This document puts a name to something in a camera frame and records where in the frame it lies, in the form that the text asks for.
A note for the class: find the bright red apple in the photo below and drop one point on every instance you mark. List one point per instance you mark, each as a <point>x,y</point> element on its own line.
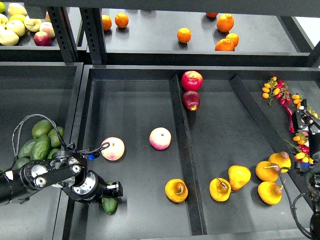
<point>191,80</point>

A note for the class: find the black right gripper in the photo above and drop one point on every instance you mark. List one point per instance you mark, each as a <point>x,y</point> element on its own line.
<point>304,121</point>

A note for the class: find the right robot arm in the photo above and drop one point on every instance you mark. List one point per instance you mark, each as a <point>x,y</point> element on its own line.
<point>310,179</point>

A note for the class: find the pink apple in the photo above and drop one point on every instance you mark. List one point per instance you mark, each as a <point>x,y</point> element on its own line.
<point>115,150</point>
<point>160,138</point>

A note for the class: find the orange at shelf back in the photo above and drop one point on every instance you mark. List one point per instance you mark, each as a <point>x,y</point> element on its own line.
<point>211,14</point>

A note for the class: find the pink apple centre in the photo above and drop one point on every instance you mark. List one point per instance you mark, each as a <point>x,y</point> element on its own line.
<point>160,138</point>

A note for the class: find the red apple on shelf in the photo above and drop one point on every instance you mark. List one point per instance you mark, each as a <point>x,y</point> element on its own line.
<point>42,38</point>

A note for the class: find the tall yellow pear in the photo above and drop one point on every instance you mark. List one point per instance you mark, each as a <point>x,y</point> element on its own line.
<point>238,177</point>

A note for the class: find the orange on shelf left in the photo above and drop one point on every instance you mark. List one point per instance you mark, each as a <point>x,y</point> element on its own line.
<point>106,22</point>

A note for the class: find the green avocado right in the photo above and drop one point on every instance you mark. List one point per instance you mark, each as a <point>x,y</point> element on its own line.
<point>53,136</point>

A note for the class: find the pale yellow pear shelf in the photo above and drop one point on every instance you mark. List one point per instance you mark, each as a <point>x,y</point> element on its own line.
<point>8,38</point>

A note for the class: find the dark red apple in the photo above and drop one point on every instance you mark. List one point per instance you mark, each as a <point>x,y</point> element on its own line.
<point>191,100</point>

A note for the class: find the orange shelf front right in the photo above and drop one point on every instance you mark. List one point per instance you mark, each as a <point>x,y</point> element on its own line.
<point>225,45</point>

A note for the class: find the orange shelf small right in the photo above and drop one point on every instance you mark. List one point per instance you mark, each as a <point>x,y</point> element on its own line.
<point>234,38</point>

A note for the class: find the yellow pear with stem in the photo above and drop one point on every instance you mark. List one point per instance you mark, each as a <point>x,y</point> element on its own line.
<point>220,189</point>

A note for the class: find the green avocado top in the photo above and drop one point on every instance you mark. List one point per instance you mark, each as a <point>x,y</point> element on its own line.
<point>41,128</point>

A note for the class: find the pale yellow apple shelf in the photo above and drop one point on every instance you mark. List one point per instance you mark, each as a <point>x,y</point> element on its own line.
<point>32,24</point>

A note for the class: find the cherry tomato bunch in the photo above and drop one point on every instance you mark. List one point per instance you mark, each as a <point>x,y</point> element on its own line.
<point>278,90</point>

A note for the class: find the red chili pepper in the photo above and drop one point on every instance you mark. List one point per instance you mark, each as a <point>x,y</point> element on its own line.
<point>290,121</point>

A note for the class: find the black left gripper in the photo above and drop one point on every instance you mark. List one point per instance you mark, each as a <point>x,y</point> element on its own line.
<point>93,189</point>

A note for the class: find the black centre tray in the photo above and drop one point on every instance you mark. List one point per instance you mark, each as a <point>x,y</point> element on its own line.
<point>234,125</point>

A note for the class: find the large orange on shelf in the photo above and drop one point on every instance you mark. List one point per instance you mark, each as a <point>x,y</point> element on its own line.
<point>225,22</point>

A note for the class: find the black upper shelf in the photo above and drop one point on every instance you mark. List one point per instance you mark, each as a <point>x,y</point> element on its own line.
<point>269,33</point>

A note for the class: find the orange on shelf centre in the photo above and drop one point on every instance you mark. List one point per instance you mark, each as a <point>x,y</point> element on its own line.
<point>184,35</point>

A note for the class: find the pink apple left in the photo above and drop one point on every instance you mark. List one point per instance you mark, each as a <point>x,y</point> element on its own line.
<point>115,150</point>

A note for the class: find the dark green avocado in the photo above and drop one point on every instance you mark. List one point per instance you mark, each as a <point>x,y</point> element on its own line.
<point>109,205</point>

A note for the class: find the black left tray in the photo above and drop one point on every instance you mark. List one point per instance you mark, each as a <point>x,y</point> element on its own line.
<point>35,89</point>

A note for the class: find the black tray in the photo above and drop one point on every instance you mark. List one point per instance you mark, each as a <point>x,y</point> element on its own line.
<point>35,89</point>
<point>234,125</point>

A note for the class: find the pink peach on shelf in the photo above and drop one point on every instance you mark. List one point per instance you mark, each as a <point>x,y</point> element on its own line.
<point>48,28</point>

